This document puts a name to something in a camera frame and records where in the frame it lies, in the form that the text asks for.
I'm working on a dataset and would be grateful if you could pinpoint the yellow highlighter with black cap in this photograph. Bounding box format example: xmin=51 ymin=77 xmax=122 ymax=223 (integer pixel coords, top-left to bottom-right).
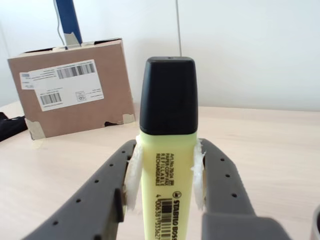
xmin=139 ymin=56 xmax=200 ymax=240

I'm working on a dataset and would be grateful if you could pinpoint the white cable along post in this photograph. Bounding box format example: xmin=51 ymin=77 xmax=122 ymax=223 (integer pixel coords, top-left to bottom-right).
xmin=56 ymin=9 xmax=69 ymax=50

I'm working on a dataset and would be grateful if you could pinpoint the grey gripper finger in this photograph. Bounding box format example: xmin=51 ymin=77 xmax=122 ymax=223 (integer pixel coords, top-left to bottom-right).
xmin=190 ymin=138 xmax=298 ymax=240
xmin=17 ymin=136 xmax=145 ymax=240

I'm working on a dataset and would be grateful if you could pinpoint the thin grey wall cord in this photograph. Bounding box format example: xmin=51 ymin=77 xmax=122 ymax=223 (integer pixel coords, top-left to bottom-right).
xmin=174 ymin=0 xmax=183 ymax=58

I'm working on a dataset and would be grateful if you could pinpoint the brown cardboard box with labels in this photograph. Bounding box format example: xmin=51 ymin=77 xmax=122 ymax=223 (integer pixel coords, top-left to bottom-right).
xmin=6 ymin=37 xmax=137 ymax=141

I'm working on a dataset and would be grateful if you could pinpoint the blue camera post taped base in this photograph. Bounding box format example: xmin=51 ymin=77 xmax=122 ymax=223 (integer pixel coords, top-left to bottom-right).
xmin=53 ymin=0 xmax=84 ymax=51

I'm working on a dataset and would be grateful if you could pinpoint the black cloth bundle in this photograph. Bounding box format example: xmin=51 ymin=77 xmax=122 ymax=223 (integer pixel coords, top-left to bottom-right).
xmin=0 ymin=111 xmax=29 ymax=143

